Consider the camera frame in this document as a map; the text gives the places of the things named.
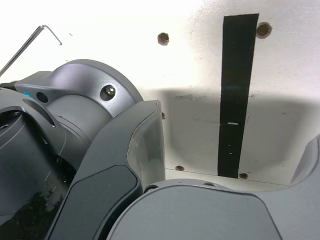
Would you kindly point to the black tape strip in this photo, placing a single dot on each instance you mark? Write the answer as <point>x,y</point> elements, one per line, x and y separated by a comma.
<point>237,87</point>

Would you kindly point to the silver hex key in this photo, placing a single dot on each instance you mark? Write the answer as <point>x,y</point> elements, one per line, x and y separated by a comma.
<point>20,50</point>

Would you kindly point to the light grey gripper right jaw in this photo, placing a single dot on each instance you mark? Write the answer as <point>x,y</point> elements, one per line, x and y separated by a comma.
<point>200,215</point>

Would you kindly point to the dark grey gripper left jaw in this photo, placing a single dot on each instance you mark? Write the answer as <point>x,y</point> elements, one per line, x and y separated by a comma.
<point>110,155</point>

